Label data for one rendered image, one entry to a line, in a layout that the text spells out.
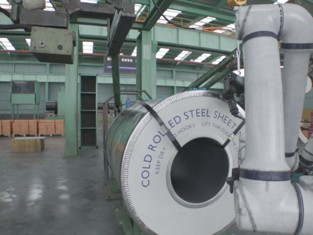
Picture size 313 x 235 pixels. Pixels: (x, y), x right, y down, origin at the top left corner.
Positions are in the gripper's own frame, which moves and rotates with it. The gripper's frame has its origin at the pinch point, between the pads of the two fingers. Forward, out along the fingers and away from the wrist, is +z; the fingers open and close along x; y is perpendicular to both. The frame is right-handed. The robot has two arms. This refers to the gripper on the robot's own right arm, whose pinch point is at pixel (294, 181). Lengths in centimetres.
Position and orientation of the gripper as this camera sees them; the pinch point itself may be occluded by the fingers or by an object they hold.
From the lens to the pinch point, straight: 147.0
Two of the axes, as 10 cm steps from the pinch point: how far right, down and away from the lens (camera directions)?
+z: -2.2, 9.0, 3.7
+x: 9.5, 1.1, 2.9
